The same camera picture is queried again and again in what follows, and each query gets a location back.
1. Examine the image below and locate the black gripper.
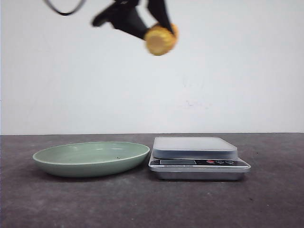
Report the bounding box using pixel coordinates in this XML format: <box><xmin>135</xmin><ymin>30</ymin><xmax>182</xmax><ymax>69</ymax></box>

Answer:
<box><xmin>92</xmin><ymin>0</ymin><xmax>173</xmax><ymax>39</ymax></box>

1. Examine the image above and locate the yellow corn cob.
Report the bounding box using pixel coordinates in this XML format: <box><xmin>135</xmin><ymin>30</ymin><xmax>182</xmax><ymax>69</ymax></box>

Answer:
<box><xmin>144</xmin><ymin>23</ymin><xmax>179</xmax><ymax>56</ymax></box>

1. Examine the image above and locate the silver digital kitchen scale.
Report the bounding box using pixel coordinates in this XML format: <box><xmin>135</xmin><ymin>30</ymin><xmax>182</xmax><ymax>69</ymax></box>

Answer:
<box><xmin>148</xmin><ymin>137</ymin><xmax>251</xmax><ymax>181</ymax></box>

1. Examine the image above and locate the green ceramic plate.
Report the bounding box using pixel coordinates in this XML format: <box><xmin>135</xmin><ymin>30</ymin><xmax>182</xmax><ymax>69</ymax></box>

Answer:
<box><xmin>32</xmin><ymin>142</ymin><xmax>150</xmax><ymax>178</ymax></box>

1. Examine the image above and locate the black cable loop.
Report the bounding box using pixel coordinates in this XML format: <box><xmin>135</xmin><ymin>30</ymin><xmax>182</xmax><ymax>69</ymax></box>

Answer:
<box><xmin>43</xmin><ymin>0</ymin><xmax>86</xmax><ymax>17</ymax></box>

